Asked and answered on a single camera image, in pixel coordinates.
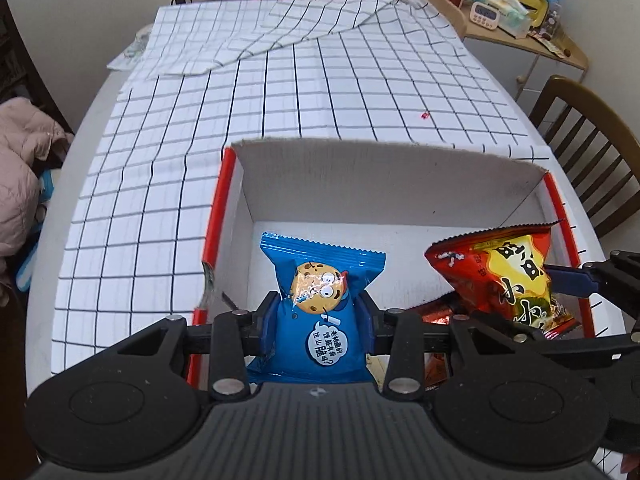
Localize red yellow chip bag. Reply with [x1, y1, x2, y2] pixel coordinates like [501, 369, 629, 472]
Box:
[424, 223, 579, 339]

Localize blue cookie snack packet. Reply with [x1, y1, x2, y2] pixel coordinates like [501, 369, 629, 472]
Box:
[247, 232, 386, 384]

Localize copper foil snack bag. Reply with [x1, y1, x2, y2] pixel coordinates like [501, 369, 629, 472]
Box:
[410, 292, 460, 390]

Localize brown wooden chair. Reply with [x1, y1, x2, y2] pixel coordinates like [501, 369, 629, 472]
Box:
[528, 75, 639, 238]

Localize red white cardboard box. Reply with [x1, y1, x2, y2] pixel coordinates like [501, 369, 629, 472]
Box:
[185, 136, 598, 391]

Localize blue white striped bag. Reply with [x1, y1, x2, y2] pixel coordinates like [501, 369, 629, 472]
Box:
[15, 169, 61, 292]

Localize green tissue box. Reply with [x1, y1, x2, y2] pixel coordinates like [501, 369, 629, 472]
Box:
[475, 0, 532, 39]

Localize yellow black box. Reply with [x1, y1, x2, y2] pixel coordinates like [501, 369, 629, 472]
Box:
[518, 0, 549, 28]

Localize white digital timer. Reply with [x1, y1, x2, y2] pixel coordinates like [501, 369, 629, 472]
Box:
[469, 1, 500, 30]

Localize white checkered tablecloth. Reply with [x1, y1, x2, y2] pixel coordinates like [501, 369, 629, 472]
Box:
[49, 0, 640, 476]

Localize pink padded jacket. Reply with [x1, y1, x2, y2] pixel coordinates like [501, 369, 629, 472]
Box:
[0, 96, 74, 306]

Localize papers on table edge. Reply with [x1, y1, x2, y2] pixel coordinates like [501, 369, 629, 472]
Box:
[106, 24, 153, 72]

